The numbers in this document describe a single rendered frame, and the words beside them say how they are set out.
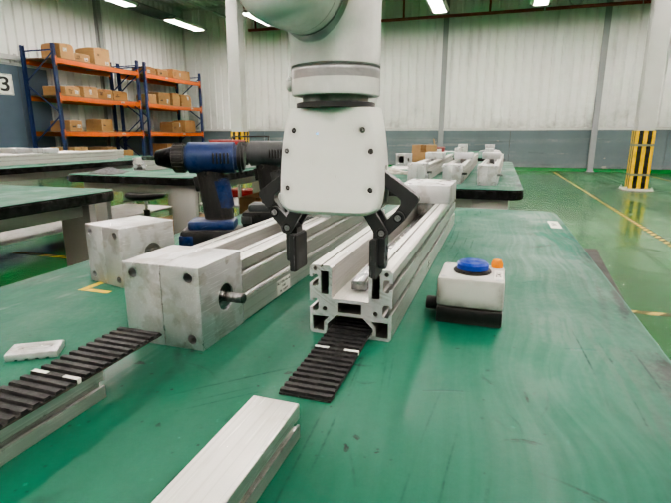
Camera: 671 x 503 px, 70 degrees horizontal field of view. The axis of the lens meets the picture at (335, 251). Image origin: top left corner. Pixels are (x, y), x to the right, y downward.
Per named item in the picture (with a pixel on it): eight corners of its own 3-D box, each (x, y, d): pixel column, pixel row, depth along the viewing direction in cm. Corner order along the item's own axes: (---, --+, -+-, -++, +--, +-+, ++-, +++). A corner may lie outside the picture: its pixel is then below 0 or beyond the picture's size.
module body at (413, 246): (390, 342, 55) (392, 270, 54) (310, 331, 59) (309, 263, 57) (454, 224, 129) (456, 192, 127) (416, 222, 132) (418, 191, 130)
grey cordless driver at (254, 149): (294, 232, 119) (292, 141, 113) (214, 232, 119) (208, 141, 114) (297, 227, 126) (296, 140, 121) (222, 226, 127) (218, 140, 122)
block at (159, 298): (223, 354, 52) (218, 270, 50) (129, 339, 56) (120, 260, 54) (261, 324, 61) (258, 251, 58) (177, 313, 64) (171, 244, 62)
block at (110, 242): (134, 291, 73) (128, 230, 71) (91, 279, 79) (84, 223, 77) (186, 275, 82) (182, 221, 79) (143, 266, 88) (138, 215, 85)
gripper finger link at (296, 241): (265, 207, 49) (268, 270, 50) (294, 208, 48) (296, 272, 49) (279, 203, 52) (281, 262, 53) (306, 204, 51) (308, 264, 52)
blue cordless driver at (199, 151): (246, 254, 96) (241, 142, 91) (144, 256, 95) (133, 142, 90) (250, 246, 104) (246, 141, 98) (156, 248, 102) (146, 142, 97)
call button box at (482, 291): (501, 329, 59) (505, 280, 58) (421, 320, 62) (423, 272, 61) (501, 307, 67) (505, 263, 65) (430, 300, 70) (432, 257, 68)
